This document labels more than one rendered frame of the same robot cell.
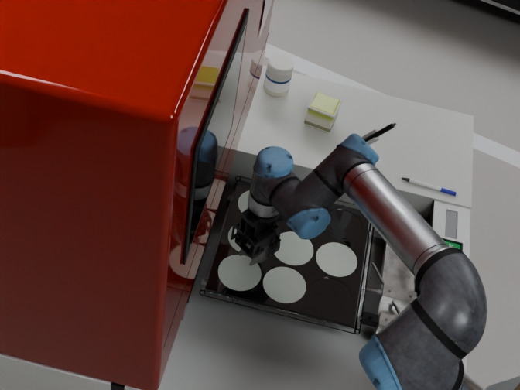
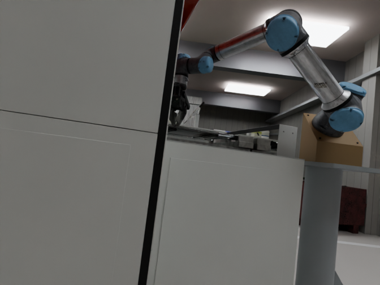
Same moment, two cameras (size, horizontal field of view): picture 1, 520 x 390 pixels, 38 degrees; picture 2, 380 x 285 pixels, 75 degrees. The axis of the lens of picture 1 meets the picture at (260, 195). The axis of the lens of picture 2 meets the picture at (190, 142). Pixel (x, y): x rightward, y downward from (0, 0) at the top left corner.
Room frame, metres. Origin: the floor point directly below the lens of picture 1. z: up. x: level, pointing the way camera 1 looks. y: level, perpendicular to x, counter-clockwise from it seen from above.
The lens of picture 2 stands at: (-0.11, 0.31, 0.76)
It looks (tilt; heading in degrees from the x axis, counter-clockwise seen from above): 4 degrees up; 340
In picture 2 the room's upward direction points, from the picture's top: 7 degrees clockwise
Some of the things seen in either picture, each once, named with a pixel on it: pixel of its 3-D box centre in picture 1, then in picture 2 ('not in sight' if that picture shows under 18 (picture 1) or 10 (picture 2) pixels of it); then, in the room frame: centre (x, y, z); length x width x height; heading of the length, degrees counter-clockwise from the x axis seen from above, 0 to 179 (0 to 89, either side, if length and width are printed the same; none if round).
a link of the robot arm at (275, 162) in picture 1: (272, 176); (182, 66); (1.05, -0.02, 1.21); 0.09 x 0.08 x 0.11; 42
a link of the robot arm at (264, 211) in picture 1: (267, 200); (180, 81); (1.05, -0.02, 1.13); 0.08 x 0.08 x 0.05
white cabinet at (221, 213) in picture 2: not in sight; (189, 224); (1.19, -0.21, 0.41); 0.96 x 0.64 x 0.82; 177
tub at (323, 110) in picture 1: (323, 112); not in sight; (1.51, -0.12, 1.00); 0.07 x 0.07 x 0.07; 78
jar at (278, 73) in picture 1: (278, 75); not in sight; (1.60, 0.02, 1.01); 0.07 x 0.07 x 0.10
